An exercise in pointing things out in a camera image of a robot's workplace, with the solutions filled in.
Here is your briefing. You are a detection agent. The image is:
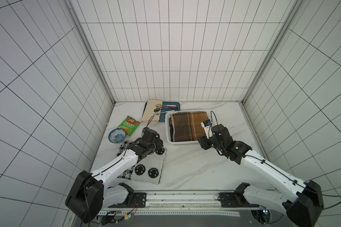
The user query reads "metal base rail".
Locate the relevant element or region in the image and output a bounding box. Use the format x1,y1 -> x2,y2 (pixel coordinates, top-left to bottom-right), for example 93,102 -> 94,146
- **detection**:
63,190 -> 303,227

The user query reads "blue patterned ceramic bowl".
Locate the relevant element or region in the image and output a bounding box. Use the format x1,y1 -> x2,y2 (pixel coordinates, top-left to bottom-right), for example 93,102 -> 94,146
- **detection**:
108,128 -> 127,144

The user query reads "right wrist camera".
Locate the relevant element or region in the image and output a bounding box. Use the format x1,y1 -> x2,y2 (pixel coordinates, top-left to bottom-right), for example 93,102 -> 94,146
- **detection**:
201,119 -> 213,139

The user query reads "brown striped fringed scarf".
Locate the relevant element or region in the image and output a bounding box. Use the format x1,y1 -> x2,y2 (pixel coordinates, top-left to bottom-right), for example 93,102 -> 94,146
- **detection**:
169,111 -> 208,142

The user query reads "spoon with white handle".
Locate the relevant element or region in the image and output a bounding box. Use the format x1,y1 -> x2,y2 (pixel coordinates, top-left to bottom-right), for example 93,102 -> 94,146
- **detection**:
153,110 -> 175,116

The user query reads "white plastic perforated basket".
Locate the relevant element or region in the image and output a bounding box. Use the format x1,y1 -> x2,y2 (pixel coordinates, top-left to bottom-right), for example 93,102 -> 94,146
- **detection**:
165,110 -> 212,145

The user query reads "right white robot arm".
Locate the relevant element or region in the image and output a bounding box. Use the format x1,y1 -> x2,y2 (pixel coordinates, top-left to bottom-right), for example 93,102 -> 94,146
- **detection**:
197,120 -> 325,227

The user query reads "green snack bag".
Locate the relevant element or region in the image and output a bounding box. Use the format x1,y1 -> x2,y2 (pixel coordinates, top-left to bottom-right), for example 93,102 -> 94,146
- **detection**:
118,115 -> 141,137

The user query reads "houndstooth cloth with gear prints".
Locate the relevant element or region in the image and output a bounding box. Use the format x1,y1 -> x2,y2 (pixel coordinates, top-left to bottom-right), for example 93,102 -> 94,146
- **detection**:
118,148 -> 167,184

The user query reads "spoon with red handle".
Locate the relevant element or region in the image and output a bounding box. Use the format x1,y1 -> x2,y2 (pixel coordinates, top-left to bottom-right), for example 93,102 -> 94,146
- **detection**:
156,104 -> 177,109

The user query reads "teal blue tray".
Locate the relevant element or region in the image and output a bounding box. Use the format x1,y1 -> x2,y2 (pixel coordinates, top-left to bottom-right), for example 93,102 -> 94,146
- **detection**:
159,102 -> 181,123

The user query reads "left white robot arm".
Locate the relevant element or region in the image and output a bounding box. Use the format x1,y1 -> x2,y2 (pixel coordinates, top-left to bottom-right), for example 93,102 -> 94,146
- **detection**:
65,127 -> 163,224

